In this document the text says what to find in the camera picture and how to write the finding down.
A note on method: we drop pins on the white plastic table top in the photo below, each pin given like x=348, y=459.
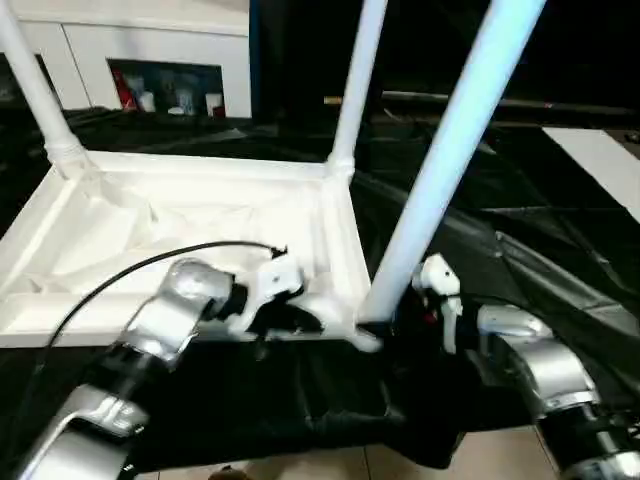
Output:
x=175, y=210

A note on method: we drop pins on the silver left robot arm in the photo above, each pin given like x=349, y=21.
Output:
x=165, y=310

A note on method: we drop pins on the dark metal rod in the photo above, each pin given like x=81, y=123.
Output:
x=550, y=102

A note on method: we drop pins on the red package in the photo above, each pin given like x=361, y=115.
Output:
x=120, y=89

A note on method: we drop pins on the white flat board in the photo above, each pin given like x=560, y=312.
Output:
x=595, y=160

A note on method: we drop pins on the small white jar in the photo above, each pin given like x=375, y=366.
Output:
x=214, y=105
x=146, y=101

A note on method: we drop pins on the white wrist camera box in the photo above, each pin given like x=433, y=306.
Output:
x=277, y=280
x=437, y=275

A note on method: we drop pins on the white plastic table leg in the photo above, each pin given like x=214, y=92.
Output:
x=357, y=85
x=450, y=150
x=37, y=85

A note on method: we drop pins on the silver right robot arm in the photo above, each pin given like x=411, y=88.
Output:
x=550, y=360

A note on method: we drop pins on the black plastic mat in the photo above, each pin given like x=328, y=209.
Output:
x=500, y=260

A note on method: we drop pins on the black box gold label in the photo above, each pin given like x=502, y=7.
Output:
x=300, y=50

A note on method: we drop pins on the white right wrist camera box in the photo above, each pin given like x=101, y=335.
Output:
x=437, y=275

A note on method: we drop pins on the brown round floor object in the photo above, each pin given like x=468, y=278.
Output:
x=227, y=472

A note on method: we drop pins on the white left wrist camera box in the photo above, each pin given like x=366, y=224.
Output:
x=277, y=280

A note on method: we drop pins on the white glass-door cabinet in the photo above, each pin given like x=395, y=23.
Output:
x=150, y=40

